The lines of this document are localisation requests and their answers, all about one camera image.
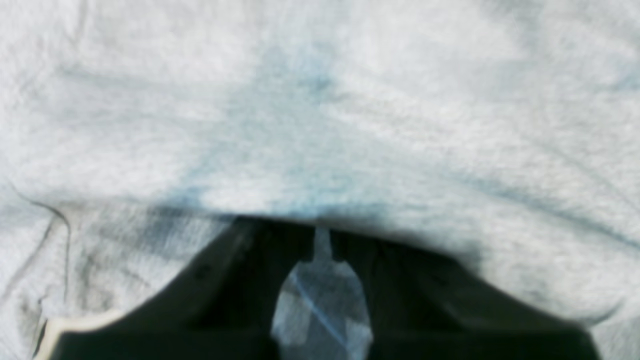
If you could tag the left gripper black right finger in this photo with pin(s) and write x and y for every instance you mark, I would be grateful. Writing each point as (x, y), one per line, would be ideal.
(426, 306)

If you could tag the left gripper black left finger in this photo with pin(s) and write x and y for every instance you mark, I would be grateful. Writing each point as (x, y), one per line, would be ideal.
(220, 307)

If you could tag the grey t-shirt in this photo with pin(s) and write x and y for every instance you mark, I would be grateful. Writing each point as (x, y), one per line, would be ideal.
(502, 132)

